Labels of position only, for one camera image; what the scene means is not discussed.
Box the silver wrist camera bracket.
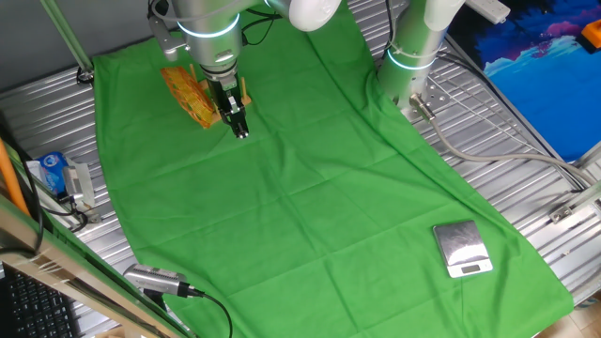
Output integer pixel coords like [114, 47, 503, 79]
[148, 16, 190, 63]

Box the blue tissue pack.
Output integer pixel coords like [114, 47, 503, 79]
[37, 150, 71, 196]

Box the wooden dish rack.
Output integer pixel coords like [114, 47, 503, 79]
[189, 63, 253, 126]

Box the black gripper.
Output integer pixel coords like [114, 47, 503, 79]
[207, 78, 251, 141]

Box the white power strip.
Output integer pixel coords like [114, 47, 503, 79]
[466, 0, 512, 25]

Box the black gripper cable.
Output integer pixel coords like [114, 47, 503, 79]
[240, 7, 284, 48]

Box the black keyboard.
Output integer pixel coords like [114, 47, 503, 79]
[3, 266, 79, 338]

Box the blue landscape poster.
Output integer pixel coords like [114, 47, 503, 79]
[448, 0, 601, 163]

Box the orange pole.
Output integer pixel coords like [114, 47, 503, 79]
[0, 138, 31, 218]

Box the orange box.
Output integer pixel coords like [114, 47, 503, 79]
[579, 19, 601, 51]

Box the green cloth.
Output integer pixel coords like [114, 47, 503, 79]
[92, 0, 575, 338]

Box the black camera cable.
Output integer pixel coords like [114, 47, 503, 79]
[187, 285, 235, 338]

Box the thick black hanging cable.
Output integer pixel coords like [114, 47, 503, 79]
[0, 126, 46, 257]

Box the silver camera on stand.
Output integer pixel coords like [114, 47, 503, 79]
[122, 263, 192, 299]

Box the green frame pole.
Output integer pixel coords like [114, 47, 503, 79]
[39, 0, 95, 72]

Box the silver kitchen scale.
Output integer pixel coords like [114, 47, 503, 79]
[432, 219, 495, 280]

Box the aluminium rail bracket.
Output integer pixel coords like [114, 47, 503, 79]
[547, 180, 601, 225]

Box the wooden desk board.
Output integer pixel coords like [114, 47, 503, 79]
[0, 195, 189, 338]

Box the black pole clamp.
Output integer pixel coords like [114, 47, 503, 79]
[76, 65, 96, 86]

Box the orange woven basket dish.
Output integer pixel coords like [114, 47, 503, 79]
[160, 66, 218, 130]

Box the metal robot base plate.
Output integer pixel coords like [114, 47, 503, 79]
[397, 77, 453, 124]

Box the thick grey robot cable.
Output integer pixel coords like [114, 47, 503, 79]
[408, 92, 596, 188]

